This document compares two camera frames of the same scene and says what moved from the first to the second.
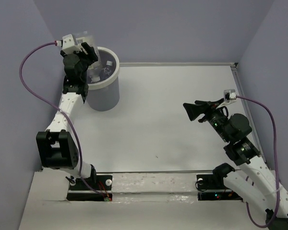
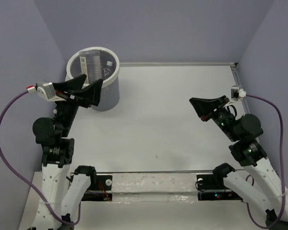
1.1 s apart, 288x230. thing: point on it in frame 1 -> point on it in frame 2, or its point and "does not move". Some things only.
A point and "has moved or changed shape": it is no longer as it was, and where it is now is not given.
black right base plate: x=211 y=188 does not move
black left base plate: x=97 y=188 does not move
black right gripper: x=193 y=110 -> x=204 y=106
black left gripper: x=90 y=51 -> x=90 y=94
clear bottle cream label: x=94 y=71 has moved or changed shape
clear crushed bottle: x=107 y=69 does not move
